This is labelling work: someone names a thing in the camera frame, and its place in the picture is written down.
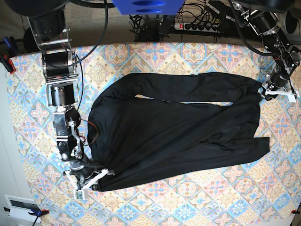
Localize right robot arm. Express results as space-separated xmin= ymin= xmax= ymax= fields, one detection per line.
xmin=6 ymin=0 xmax=105 ymax=190

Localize white wall outlet box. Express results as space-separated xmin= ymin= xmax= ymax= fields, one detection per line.
xmin=4 ymin=194 xmax=38 ymax=223

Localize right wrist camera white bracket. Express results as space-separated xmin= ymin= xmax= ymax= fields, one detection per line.
xmin=63 ymin=168 xmax=115 ymax=201

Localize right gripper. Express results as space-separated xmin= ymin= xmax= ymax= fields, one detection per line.
xmin=67 ymin=160 xmax=101 ymax=186

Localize black orange bottom clamp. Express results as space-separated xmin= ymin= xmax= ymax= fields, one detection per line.
xmin=3 ymin=207 xmax=49 ymax=226

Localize patterned tablecloth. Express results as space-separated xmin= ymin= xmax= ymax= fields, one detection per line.
xmin=5 ymin=43 xmax=301 ymax=226

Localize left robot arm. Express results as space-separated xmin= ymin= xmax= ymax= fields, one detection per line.
xmin=229 ymin=0 xmax=301 ymax=91

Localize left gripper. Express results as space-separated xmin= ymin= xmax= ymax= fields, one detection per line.
xmin=265 ymin=71 xmax=289 ymax=91

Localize white power strip red switch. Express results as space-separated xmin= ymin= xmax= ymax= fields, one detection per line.
xmin=174 ymin=22 xmax=219 ymax=33

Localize black t-shirt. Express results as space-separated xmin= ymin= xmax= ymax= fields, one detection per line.
xmin=87 ymin=73 xmax=269 ymax=192

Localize round black speaker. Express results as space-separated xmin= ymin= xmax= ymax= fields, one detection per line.
xmin=23 ymin=27 xmax=40 ymax=53

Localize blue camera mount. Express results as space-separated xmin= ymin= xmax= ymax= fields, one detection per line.
xmin=112 ymin=0 xmax=184 ymax=16

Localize tangled black cables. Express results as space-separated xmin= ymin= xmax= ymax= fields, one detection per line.
xmin=128 ymin=13 xmax=176 ymax=43

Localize blue table clamp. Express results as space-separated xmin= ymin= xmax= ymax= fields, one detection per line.
xmin=0 ymin=36 xmax=16 ymax=74

